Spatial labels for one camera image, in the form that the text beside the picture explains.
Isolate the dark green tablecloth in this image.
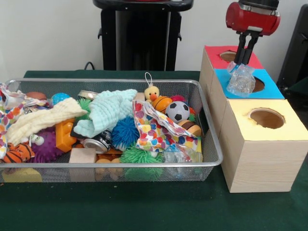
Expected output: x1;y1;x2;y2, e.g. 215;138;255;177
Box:
0;70;308;231

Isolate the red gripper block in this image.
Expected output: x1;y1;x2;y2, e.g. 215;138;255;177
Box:
226;1;281;65

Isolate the wooden burger toy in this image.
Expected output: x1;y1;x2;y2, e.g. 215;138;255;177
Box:
176;120;203;137

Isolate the mint green knit cloth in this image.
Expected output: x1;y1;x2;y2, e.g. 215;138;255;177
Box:
74;90;138;138

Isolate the yellow duck toy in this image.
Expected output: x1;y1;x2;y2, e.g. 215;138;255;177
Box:
143;72;160;107

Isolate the colourful polka-dot cloth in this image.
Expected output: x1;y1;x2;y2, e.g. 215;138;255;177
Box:
131;101;198;154

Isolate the wooden box with three holes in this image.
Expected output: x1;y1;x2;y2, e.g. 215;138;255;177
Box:
199;46;308;193

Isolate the dark green side table cloth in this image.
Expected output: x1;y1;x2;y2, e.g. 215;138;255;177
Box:
288;76;308;95

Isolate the black drink can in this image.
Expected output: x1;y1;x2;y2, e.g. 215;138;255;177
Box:
81;131;113;154

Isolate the black floor stand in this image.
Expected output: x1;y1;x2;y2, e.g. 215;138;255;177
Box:
278;4;308;92

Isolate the cream cloth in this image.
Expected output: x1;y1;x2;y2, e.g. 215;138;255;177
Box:
6;98;88;147

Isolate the shallow clear mesh bin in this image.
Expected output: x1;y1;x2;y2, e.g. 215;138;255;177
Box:
0;78;224;183

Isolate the small soccer ball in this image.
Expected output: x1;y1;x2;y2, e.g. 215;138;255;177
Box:
165;101;191;124

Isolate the small orange basketball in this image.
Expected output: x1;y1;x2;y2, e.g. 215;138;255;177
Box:
153;95;173;115

